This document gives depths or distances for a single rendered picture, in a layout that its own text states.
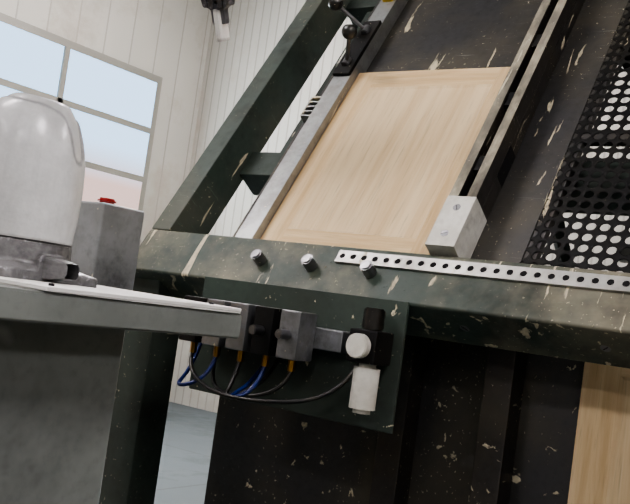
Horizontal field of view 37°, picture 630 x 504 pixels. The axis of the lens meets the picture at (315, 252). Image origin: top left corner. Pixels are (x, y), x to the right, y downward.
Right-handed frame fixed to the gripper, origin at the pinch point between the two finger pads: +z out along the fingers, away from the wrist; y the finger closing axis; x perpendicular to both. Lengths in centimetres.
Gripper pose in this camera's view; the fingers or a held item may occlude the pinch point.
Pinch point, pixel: (221, 24)
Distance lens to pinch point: 215.4
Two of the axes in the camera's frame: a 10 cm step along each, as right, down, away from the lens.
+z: 1.1, 9.4, 3.1
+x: -5.6, 3.2, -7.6
